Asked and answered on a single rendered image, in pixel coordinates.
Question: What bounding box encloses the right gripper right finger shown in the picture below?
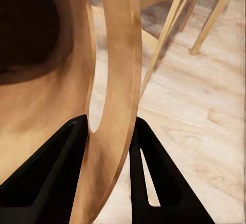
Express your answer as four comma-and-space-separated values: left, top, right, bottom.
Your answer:
129, 116, 215, 224

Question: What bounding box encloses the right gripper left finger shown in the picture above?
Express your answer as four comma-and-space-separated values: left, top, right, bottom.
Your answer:
0, 114, 88, 224

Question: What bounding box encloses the trash can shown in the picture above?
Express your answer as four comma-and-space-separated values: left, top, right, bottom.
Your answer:
0, 0, 142, 224

